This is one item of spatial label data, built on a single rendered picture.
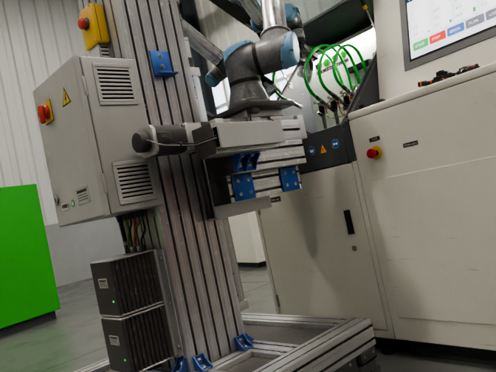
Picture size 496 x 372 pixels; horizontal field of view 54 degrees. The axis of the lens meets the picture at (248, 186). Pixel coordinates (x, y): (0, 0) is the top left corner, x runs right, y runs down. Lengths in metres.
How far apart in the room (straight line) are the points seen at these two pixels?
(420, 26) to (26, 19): 7.85
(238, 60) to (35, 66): 7.45
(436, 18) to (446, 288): 1.03
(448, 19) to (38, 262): 4.04
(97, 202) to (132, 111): 0.30
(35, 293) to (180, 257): 3.44
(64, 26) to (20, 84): 1.44
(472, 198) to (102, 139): 1.18
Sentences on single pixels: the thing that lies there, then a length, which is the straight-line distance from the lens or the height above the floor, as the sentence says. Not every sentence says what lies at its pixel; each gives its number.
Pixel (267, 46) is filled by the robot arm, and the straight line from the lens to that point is 1.70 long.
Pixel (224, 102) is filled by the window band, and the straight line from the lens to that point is 8.88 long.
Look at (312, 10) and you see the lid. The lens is 2.62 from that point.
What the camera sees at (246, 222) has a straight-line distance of 5.17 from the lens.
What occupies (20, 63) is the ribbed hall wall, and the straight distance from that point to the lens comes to 8.95.
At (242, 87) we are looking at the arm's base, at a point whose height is 1.11.
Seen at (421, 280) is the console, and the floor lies 0.31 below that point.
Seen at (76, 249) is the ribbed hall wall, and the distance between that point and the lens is 8.55.
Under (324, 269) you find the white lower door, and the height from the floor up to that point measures 0.35.
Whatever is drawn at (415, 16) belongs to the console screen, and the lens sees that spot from 2.18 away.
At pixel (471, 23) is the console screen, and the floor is 1.19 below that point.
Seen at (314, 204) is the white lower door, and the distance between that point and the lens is 2.15.
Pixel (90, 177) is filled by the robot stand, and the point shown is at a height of 0.88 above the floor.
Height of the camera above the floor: 0.72
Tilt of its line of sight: 2 degrees up
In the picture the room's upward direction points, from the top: 12 degrees counter-clockwise
